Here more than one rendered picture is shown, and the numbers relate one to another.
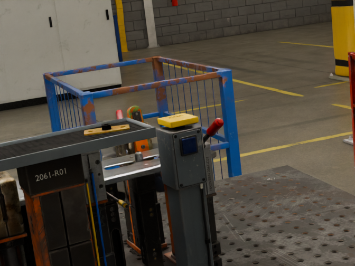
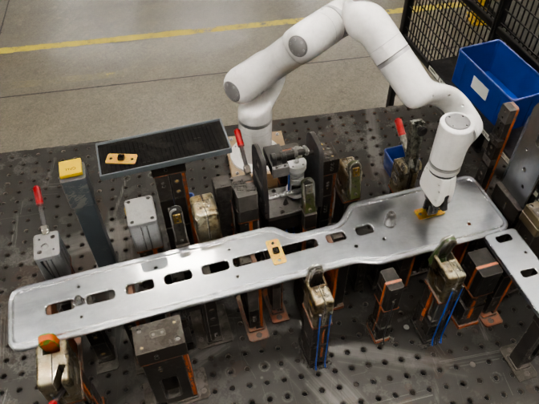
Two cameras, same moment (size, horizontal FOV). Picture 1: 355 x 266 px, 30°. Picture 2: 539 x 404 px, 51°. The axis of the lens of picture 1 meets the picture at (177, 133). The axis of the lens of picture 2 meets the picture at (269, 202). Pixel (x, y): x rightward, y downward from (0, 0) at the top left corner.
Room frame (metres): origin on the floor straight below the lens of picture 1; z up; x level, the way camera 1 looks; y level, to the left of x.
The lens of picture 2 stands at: (2.25, 0.71, 2.24)
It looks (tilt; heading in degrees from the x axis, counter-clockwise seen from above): 48 degrees down; 189
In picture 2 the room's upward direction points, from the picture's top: 1 degrees counter-clockwise
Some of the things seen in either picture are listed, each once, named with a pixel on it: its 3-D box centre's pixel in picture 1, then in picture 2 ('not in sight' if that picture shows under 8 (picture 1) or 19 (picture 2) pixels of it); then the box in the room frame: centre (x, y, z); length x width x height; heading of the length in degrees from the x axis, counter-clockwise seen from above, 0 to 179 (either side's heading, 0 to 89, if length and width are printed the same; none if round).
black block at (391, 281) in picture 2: not in sight; (385, 307); (1.39, 0.90, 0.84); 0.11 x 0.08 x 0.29; 25
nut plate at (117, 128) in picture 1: (106, 127); (121, 157); (1.20, 0.13, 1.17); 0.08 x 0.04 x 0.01; 95
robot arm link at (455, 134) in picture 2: not in sight; (452, 139); (1.15, 1.01, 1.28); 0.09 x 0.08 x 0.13; 146
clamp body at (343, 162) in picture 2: not in sight; (344, 205); (1.05, 0.76, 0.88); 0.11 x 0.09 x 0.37; 25
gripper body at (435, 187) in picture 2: not in sight; (439, 179); (1.15, 1.00, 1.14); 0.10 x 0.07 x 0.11; 25
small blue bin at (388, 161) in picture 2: not in sight; (399, 163); (0.68, 0.97, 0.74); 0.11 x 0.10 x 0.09; 115
